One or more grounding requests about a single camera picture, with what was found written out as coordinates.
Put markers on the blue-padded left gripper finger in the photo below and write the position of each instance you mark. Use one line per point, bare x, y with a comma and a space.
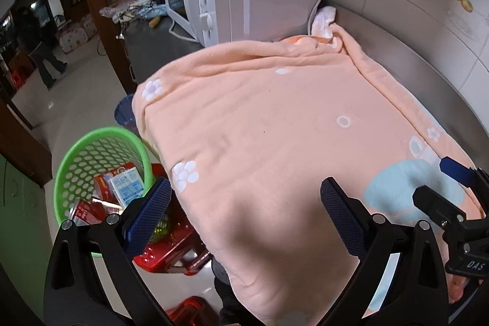
74, 294

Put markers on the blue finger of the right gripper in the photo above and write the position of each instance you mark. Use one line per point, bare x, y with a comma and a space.
463, 175

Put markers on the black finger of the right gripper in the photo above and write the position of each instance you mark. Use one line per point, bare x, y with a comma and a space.
440, 210

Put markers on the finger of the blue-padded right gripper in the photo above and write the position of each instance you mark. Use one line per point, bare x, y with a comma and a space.
400, 278

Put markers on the red cola can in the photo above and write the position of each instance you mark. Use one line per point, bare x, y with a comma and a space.
85, 212

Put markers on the white milk carton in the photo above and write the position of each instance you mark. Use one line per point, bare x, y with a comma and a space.
126, 186

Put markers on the person's hand on gripper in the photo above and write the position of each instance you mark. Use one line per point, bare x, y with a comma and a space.
455, 287

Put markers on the green lower cabinet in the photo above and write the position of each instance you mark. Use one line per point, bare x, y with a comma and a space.
25, 235

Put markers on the red plastic stool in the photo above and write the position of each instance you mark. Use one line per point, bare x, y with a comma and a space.
177, 247

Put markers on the green plastic waste basket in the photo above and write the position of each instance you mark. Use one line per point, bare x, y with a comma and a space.
95, 153

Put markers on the blue plastic bag bin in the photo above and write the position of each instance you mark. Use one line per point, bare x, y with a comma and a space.
124, 114

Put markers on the peach flower-print blanket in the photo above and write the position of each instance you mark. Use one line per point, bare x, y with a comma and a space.
247, 131

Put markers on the white cloth rag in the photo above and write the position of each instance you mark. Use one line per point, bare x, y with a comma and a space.
321, 22

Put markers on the person walking in background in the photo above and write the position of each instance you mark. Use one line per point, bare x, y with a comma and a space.
40, 53

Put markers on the polka-dot storage box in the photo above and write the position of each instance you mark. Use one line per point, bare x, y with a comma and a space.
72, 38

